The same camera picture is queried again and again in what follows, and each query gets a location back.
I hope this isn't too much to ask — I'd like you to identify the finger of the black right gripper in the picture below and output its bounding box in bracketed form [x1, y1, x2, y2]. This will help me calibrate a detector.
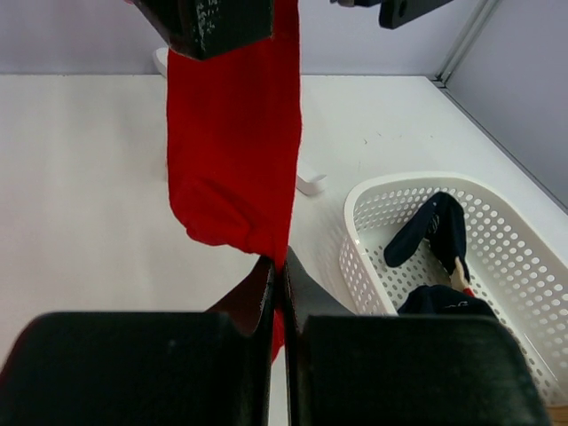
[132, 0, 273, 61]

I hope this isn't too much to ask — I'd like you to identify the navy sock red toe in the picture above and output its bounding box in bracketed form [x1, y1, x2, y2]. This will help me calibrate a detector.
[383, 192, 470, 294]

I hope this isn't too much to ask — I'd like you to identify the white metal clothes rack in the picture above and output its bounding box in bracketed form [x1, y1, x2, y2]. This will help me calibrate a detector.
[153, 47, 327, 196]

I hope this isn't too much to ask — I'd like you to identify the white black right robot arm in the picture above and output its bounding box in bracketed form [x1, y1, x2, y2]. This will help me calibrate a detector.
[127, 0, 452, 61]

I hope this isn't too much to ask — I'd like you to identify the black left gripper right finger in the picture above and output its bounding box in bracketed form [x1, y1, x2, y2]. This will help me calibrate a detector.
[282, 253, 550, 425]

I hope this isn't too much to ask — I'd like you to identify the white perforated plastic basket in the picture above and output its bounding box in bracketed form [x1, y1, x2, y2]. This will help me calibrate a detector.
[339, 173, 567, 406]

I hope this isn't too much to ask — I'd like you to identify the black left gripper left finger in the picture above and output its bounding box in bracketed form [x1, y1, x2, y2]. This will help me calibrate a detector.
[1, 257, 276, 425]

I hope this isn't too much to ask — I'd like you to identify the navy patterned sock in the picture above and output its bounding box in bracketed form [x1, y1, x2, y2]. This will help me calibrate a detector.
[398, 285, 496, 319]

